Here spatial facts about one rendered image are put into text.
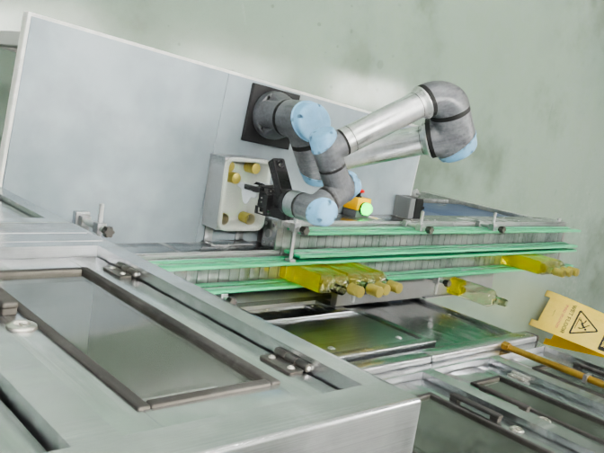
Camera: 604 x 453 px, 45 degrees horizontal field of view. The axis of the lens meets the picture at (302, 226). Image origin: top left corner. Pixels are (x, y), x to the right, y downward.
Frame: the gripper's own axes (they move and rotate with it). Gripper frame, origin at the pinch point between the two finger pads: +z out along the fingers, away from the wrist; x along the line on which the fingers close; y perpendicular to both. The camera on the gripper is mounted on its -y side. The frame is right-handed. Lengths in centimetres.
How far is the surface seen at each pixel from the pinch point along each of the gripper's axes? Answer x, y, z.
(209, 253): -11.1, 20.9, 0.6
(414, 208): 84, 11, 5
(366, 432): -79, 4, -125
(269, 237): 12.5, 18.0, 2.8
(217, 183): -5.9, 1.6, 7.7
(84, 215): -50, 9, 1
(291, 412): -86, 1, -122
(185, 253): -19.5, 20.6, 0.5
